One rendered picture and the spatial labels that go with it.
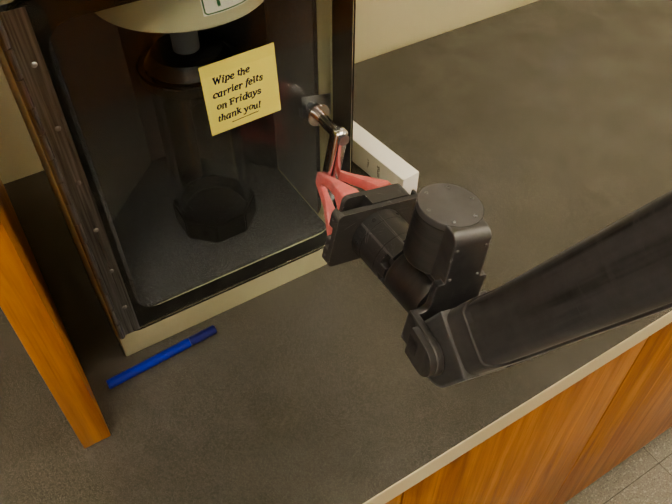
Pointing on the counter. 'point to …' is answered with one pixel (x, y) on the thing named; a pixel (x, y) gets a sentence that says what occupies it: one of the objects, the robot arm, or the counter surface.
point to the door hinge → (52, 159)
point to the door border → (65, 160)
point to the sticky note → (240, 88)
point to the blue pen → (160, 357)
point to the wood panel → (44, 329)
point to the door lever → (319, 115)
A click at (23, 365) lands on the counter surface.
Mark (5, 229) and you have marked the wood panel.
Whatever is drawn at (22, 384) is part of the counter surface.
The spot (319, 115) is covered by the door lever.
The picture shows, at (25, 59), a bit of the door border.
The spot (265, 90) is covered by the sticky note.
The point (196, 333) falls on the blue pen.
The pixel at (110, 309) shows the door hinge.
